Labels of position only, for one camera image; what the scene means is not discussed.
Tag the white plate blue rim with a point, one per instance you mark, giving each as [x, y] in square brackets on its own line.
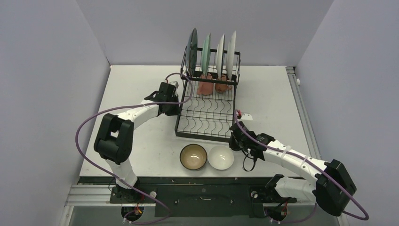
[219, 56]

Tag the black wire dish rack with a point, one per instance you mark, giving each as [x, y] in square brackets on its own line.
[208, 117]

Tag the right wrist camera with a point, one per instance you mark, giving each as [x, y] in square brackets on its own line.
[245, 117]

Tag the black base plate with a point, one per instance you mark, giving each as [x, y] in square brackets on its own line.
[197, 196]

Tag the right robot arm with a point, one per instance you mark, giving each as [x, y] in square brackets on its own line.
[326, 183]

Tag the brown black bowl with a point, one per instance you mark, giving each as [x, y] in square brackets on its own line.
[193, 157]

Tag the small orange mug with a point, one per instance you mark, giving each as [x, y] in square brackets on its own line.
[221, 87]

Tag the white bowl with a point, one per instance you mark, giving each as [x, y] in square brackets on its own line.
[220, 157]

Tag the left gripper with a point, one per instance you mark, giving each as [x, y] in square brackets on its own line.
[176, 112]

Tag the light green flower plate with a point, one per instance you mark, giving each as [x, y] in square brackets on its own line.
[205, 56]

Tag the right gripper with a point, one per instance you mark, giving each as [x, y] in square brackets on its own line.
[235, 141]

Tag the red teal plate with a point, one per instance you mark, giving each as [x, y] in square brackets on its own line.
[230, 56]

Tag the dark blue plate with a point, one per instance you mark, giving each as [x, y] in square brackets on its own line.
[191, 52]

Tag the aluminium rail right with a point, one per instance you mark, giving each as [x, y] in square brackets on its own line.
[305, 120]

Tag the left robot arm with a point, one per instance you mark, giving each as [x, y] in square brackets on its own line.
[114, 140]

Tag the large pink mug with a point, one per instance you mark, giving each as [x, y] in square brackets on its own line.
[205, 88]

